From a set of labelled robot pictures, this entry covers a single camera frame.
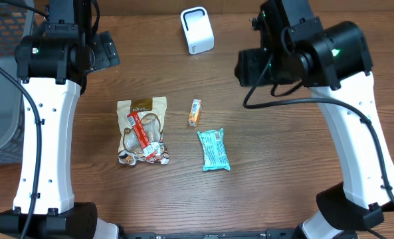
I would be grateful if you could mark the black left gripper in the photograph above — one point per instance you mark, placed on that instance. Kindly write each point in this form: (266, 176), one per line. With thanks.
(104, 54)

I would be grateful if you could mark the brown pantree snack bag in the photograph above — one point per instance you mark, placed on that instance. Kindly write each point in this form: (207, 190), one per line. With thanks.
(141, 125)

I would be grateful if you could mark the orange small box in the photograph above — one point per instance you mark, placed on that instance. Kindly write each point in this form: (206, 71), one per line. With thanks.
(195, 113)

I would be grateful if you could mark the teal snack packet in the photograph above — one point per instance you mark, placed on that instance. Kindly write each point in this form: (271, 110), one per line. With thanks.
(214, 152)

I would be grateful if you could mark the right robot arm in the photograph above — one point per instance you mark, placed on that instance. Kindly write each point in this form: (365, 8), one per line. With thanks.
(336, 66)

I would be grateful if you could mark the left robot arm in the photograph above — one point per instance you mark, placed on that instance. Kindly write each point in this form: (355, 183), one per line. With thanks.
(52, 68)

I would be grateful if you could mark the white barcode scanner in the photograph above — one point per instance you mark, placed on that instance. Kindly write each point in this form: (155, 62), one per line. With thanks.
(197, 30)

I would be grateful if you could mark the grey plastic mesh basket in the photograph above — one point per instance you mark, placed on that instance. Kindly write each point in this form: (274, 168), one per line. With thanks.
(15, 23)

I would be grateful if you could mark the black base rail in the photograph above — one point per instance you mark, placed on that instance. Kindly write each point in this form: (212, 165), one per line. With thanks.
(210, 235)

